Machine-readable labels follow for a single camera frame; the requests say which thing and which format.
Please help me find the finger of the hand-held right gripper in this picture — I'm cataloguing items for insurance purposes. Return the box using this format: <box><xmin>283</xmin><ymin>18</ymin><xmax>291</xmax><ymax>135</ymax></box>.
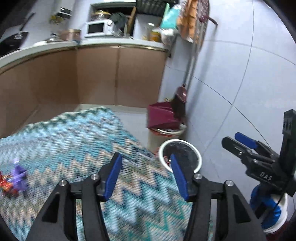
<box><xmin>221</xmin><ymin>136</ymin><xmax>257</xmax><ymax>164</ymax></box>
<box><xmin>235</xmin><ymin>132</ymin><xmax>277</xmax><ymax>160</ymax></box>

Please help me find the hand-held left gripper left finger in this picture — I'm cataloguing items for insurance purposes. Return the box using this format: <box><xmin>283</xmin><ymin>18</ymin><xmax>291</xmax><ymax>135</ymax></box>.
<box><xmin>28</xmin><ymin>152</ymin><xmax>123</xmax><ymax>241</ymax></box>

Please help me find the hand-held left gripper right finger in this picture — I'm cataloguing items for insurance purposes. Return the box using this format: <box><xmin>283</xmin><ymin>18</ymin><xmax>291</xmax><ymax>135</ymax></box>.
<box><xmin>170</xmin><ymin>153</ymin><xmax>267</xmax><ymax>241</ymax></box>

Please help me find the white trash bin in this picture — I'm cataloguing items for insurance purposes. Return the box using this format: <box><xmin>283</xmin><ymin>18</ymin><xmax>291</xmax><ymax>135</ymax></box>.
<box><xmin>158</xmin><ymin>139</ymin><xmax>203</xmax><ymax>174</ymax></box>

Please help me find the beige trash bin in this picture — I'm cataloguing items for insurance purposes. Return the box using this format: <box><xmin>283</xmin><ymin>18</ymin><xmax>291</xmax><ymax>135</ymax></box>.
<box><xmin>148</xmin><ymin>124</ymin><xmax>187</xmax><ymax>154</ymax></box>

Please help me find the person's right hand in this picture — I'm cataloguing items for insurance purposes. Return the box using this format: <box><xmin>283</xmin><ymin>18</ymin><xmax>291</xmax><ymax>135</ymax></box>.
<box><xmin>249</xmin><ymin>184</ymin><xmax>288</xmax><ymax>234</ymax></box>

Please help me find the zigzag knitted blanket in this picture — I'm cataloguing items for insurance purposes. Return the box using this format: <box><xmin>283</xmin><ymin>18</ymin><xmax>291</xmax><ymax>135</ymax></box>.
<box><xmin>0</xmin><ymin>107</ymin><xmax>213</xmax><ymax>241</ymax></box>

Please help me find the maroon dustpan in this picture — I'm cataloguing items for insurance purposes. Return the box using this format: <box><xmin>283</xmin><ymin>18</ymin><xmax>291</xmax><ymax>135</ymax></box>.
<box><xmin>146</xmin><ymin>102</ymin><xmax>183</xmax><ymax>130</ymax></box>

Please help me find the maroon broom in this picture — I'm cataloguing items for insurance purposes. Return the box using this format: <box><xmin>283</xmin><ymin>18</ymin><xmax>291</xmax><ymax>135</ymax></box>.
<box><xmin>170</xmin><ymin>42</ymin><xmax>199</xmax><ymax>122</ymax></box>

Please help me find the purple wrapper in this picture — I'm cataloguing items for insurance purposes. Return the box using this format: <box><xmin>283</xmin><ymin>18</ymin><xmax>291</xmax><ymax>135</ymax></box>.
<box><xmin>11</xmin><ymin>158</ymin><xmax>28</xmax><ymax>193</ymax></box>

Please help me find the brown kitchen counter cabinet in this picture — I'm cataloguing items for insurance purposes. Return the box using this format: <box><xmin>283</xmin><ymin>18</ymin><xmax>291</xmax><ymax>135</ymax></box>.
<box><xmin>0</xmin><ymin>38</ymin><xmax>169</xmax><ymax>139</ymax></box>

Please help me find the red and yellow snack wrapper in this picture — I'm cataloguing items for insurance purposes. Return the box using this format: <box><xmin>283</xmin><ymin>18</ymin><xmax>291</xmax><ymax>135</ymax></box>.
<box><xmin>0</xmin><ymin>171</ymin><xmax>20</xmax><ymax>198</ymax></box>

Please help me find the orange cloth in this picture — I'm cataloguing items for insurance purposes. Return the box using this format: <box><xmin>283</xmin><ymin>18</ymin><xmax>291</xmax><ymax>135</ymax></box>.
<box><xmin>177</xmin><ymin>0</ymin><xmax>199</xmax><ymax>43</ymax></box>

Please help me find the yellow jar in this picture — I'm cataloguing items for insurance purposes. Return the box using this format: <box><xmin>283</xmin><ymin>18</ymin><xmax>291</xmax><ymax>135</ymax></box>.
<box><xmin>148</xmin><ymin>23</ymin><xmax>162</xmax><ymax>42</ymax></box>

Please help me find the teal plastic bag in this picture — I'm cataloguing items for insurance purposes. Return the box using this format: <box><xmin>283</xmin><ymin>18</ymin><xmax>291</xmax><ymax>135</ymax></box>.
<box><xmin>161</xmin><ymin>5</ymin><xmax>182</xmax><ymax>29</ymax></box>

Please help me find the copper coloured box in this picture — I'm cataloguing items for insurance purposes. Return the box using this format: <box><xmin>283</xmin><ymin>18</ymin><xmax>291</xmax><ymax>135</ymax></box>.
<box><xmin>59</xmin><ymin>29</ymin><xmax>81</xmax><ymax>42</ymax></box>

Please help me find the white microwave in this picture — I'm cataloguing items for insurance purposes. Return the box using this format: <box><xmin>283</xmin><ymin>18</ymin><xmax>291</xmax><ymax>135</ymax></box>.
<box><xmin>84</xmin><ymin>20</ymin><xmax>114</xmax><ymax>38</ymax></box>

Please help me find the wooden shelf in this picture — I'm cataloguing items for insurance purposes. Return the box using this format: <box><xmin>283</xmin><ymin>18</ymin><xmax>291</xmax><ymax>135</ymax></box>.
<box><xmin>90</xmin><ymin>1</ymin><xmax>137</xmax><ymax>37</ymax></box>

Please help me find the dark wicker basket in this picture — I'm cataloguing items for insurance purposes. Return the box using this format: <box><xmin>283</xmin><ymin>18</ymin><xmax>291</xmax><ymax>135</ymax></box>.
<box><xmin>136</xmin><ymin>0</ymin><xmax>169</xmax><ymax>16</ymax></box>

